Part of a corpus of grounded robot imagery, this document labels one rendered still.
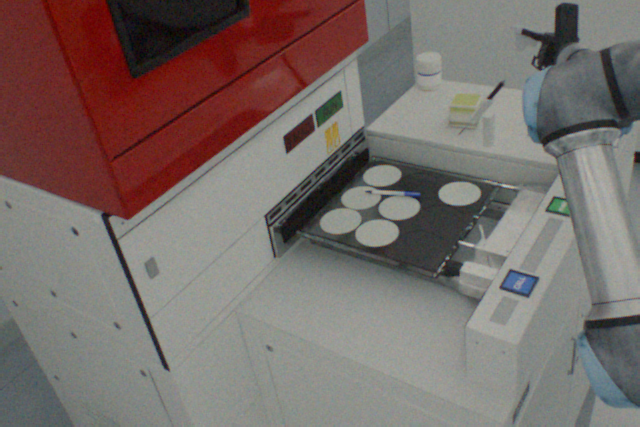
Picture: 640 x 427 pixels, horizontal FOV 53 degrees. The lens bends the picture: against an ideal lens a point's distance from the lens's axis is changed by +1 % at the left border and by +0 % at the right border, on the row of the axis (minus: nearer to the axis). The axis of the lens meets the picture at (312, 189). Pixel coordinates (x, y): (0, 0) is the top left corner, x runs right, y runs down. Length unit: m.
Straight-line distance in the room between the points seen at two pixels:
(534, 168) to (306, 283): 0.61
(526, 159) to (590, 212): 0.57
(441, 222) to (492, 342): 0.41
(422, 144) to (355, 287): 0.45
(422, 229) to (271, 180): 0.36
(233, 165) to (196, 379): 0.47
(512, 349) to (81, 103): 0.80
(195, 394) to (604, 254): 0.90
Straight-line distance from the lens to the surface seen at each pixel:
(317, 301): 1.45
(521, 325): 1.18
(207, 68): 1.18
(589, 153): 1.06
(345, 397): 1.44
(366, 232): 1.48
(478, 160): 1.65
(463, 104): 1.70
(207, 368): 1.48
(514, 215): 1.55
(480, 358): 1.22
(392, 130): 1.74
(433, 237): 1.45
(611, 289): 1.04
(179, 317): 1.35
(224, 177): 1.33
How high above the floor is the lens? 1.81
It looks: 33 degrees down
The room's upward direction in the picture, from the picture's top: 10 degrees counter-clockwise
